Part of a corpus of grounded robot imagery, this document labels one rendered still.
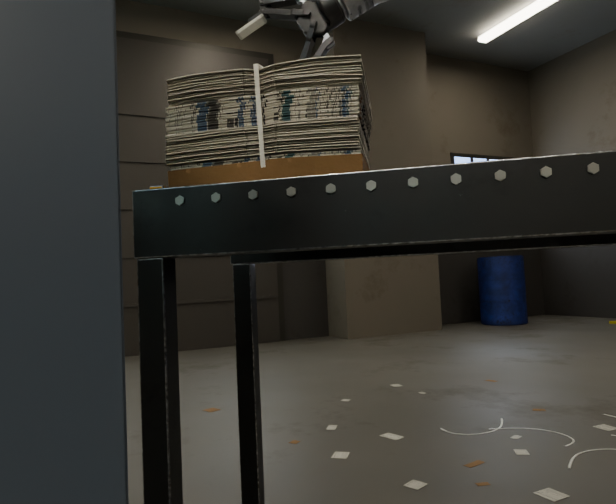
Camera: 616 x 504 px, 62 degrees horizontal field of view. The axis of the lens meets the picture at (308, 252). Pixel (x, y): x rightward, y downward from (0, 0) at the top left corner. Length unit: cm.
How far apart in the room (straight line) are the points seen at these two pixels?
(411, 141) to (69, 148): 570
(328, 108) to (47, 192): 71
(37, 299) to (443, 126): 668
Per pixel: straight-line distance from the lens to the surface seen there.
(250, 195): 86
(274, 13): 120
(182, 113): 104
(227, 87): 103
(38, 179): 31
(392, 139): 581
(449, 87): 713
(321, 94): 97
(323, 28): 116
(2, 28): 34
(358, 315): 534
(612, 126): 723
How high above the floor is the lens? 63
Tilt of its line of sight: 3 degrees up
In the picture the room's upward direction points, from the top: 3 degrees counter-clockwise
